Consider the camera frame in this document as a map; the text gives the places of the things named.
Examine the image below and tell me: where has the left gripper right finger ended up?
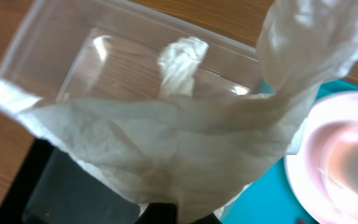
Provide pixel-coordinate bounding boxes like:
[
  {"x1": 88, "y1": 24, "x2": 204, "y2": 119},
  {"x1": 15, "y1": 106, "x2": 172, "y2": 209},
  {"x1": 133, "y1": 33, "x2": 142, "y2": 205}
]
[{"x1": 194, "y1": 213, "x2": 222, "y2": 224}]

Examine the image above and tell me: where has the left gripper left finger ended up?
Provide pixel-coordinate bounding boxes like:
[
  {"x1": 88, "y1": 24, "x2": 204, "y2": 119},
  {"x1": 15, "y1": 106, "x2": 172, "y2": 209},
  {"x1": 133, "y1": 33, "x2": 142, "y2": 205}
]
[{"x1": 135, "y1": 203, "x2": 177, "y2": 224}]

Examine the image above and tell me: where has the white napkin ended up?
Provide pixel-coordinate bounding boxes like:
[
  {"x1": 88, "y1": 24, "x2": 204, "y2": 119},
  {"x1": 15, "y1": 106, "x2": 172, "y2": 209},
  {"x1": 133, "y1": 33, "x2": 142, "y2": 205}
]
[{"x1": 0, "y1": 0, "x2": 358, "y2": 223}]

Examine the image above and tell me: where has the clear plastic waste bin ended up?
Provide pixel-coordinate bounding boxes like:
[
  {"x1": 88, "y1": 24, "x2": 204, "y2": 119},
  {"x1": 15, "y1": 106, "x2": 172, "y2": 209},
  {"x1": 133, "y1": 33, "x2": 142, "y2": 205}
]
[{"x1": 0, "y1": 0, "x2": 262, "y2": 102}]

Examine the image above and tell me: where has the teal serving tray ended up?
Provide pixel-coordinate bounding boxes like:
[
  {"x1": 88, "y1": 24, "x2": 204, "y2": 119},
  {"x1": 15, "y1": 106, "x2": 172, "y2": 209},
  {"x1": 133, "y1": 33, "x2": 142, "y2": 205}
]
[{"x1": 223, "y1": 81, "x2": 358, "y2": 224}]

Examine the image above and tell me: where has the black rectangular tray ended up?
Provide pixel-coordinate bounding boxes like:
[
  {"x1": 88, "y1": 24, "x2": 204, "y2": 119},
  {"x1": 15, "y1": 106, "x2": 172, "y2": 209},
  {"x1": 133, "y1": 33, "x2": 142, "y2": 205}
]
[{"x1": 0, "y1": 139, "x2": 140, "y2": 224}]

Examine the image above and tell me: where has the large pink plate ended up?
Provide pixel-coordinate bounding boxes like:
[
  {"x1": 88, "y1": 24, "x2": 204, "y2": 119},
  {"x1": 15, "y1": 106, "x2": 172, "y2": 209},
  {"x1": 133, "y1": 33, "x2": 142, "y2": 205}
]
[{"x1": 284, "y1": 91, "x2": 358, "y2": 223}]

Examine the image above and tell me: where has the small pink plate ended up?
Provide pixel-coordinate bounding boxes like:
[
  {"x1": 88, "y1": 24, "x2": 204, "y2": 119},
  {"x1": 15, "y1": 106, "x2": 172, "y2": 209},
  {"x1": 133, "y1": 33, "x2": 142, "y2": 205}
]
[{"x1": 301, "y1": 119, "x2": 358, "y2": 215}]

